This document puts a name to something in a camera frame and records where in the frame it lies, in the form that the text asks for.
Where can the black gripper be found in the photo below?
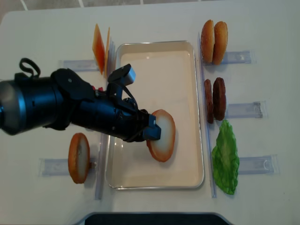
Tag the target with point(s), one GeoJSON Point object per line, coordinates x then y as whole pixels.
{"type": "Point", "coordinates": [119, 117]}

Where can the bread slice white face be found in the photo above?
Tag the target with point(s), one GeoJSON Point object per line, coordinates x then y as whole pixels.
{"type": "Point", "coordinates": [162, 149]}

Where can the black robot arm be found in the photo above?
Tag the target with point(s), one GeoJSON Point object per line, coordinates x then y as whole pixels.
{"type": "Point", "coordinates": [65, 98]}

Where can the dark robot base bottom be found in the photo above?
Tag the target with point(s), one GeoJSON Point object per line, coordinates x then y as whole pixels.
{"type": "Point", "coordinates": [151, 218]}

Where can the left brown meat patty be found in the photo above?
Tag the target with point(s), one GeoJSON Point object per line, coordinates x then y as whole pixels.
{"type": "Point", "coordinates": [208, 99]}

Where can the brown meat patty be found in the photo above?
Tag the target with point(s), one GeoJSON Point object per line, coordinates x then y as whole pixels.
{"type": "Point", "coordinates": [219, 99]}
{"type": "Point", "coordinates": [208, 99]}

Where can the right brown meat patty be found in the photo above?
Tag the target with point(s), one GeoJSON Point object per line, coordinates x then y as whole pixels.
{"type": "Point", "coordinates": [219, 99]}

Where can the green lettuce leaf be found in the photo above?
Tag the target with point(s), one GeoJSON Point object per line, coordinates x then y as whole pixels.
{"type": "Point", "coordinates": [225, 159]}

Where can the left bread slice brown crust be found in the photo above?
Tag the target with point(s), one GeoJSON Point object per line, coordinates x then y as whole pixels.
{"type": "Point", "coordinates": [79, 158]}

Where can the right orange cheese slice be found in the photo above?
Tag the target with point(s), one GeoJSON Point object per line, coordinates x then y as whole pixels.
{"type": "Point", "coordinates": [107, 53]}

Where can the orange cheese slice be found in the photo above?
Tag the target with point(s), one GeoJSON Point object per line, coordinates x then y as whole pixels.
{"type": "Point", "coordinates": [107, 53]}
{"type": "Point", "coordinates": [98, 49]}

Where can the left orange cheese slice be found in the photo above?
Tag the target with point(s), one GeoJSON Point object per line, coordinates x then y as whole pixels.
{"type": "Point", "coordinates": [98, 49]}

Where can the white metal baking tray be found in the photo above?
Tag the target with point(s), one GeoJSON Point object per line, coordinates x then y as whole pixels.
{"type": "Point", "coordinates": [165, 79]}

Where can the clear holder upper left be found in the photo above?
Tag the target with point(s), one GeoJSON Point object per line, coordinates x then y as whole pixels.
{"type": "Point", "coordinates": [79, 65]}

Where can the clear holder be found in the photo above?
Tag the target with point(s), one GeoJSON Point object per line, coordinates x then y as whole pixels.
{"type": "Point", "coordinates": [79, 65]}
{"type": "Point", "coordinates": [256, 109]}
{"type": "Point", "coordinates": [259, 165]}
{"type": "Point", "coordinates": [242, 57]}
{"type": "Point", "coordinates": [53, 167]}

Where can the left golden bun half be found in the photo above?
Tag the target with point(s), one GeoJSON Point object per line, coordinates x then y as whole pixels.
{"type": "Point", "coordinates": [207, 41]}

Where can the golden bun half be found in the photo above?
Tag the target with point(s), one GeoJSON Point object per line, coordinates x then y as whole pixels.
{"type": "Point", "coordinates": [221, 40]}
{"type": "Point", "coordinates": [207, 41]}

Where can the clear holder middle right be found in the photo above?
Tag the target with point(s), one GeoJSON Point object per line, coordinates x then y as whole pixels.
{"type": "Point", "coordinates": [256, 109]}

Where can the clear holder lower left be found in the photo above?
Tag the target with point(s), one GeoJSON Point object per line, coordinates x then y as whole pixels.
{"type": "Point", "coordinates": [53, 167]}

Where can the clear holder lower right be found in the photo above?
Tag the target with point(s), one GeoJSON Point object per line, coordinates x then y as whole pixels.
{"type": "Point", "coordinates": [259, 165]}

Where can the clear holder upper right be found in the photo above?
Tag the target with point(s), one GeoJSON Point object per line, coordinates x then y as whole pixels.
{"type": "Point", "coordinates": [242, 57]}

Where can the right golden bun half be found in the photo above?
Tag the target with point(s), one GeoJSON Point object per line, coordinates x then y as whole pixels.
{"type": "Point", "coordinates": [221, 40]}

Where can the left long clear rail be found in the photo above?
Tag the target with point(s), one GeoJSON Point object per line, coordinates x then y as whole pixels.
{"type": "Point", "coordinates": [104, 138]}

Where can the long clear rail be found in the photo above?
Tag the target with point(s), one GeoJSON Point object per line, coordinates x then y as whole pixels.
{"type": "Point", "coordinates": [104, 138]}
{"type": "Point", "coordinates": [206, 124]}

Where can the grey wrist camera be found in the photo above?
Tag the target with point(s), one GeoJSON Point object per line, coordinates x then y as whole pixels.
{"type": "Point", "coordinates": [125, 75]}

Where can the right long clear rail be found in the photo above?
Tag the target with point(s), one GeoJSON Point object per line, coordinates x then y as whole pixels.
{"type": "Point", "coordinates": [206, 124]}

